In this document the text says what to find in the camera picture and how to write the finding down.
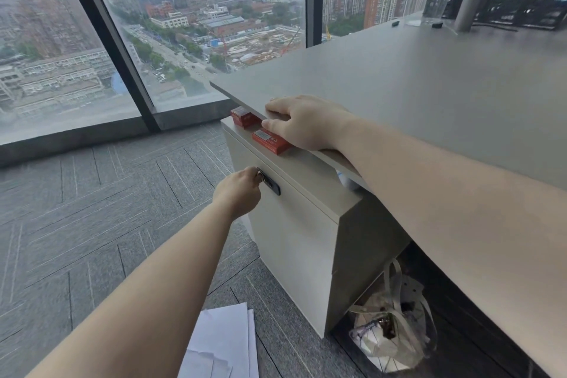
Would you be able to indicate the person's left hand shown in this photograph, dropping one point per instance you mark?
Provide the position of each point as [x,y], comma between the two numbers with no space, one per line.
[237,194]

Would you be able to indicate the person's right hand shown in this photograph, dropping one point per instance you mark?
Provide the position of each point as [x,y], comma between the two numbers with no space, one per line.
[310,123]

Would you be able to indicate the person's left fingers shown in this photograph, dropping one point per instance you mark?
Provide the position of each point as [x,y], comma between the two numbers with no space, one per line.
[257,180]

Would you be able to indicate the person's right thumb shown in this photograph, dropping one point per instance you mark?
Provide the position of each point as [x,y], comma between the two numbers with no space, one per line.
[274,127]

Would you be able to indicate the black cabinet lock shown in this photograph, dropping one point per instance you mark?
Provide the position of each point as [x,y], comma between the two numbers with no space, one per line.
[272,185]

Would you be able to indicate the person's right forearm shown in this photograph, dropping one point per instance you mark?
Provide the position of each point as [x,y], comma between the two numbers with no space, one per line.
[452,214]

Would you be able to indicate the person's left forearm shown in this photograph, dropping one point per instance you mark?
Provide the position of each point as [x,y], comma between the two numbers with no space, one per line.
[146,302]

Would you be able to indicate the red small box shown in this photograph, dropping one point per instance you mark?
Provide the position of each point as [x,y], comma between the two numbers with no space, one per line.
[271,142]
[242,116]

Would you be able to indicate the white drawer cabinet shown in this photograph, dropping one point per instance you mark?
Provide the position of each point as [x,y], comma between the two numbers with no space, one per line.
[301,231]

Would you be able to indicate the white paper sheets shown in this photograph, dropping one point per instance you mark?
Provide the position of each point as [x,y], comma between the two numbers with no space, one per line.
[221,342]

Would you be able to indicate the clear plastic bag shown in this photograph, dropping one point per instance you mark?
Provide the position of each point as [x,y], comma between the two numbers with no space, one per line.
[390,329]

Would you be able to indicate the black perforated panel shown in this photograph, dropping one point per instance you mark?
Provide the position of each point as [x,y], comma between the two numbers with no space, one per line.
[522,10]

